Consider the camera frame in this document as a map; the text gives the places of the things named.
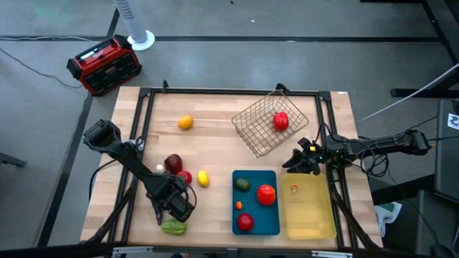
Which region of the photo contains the light green ribbed vegetable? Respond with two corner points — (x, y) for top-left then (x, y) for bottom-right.
(161, 219), (188, 237)

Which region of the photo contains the black desk frame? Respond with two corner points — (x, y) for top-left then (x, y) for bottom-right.
(360, 0), (459, 100)

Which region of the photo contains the red toy bell pepper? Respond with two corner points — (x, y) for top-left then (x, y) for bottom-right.
(273, 111), (290, 132)

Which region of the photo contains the white tower fan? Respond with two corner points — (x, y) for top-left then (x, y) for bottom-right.
(113, 0), (156, 52)

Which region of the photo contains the black cabinet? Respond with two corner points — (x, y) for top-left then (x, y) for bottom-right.
(432, 99), (459, 204)

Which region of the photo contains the white green bag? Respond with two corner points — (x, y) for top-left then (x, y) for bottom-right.
(374, 201), (403, 238)

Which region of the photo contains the purple eggplant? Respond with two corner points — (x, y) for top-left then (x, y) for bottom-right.
(153, 202), (164, 226)

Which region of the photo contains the black stand foot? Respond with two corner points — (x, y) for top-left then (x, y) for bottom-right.
(0, 151), (28, 168)

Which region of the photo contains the gold wire basket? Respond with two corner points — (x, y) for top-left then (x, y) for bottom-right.
(231, 89), (310, 159)

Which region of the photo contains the white hanging cable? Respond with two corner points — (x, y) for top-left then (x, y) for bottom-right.
(354, 62), (459, 125)

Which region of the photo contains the black aluminium table frame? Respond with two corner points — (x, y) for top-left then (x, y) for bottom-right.
(80, 79), (384, 252)

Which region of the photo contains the teal plastic tray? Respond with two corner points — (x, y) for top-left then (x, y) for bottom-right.
(232, 169), (281, 237)

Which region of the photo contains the red apple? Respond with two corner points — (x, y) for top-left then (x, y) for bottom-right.
(237, 213), (255, 233)

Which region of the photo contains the black cable bundle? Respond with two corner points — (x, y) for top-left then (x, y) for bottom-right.
(358, 143), (392, 178)

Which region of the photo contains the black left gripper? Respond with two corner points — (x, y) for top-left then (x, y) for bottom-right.
(145, 173), (189, 212)

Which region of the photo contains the red black power station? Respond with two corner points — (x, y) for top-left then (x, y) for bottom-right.
(66, 34), (143, 97)

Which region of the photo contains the green toy avocado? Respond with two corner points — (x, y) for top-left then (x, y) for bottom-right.
(234, 177), (252, 192)

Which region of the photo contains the yellow plastic tray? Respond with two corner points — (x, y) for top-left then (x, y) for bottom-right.
(281, 173), (337, 241)

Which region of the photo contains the black floor cable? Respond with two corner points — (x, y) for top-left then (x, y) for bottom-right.
(0, 34), (85, 90)

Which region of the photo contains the orange yellow toy lemon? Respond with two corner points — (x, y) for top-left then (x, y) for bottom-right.
(177, 115), (194, 130)

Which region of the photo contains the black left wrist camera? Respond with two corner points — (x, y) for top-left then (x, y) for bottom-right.
(168, 196), (197, 224)

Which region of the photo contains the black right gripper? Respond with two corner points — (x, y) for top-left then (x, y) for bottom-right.
(282, 137), (326, 176)

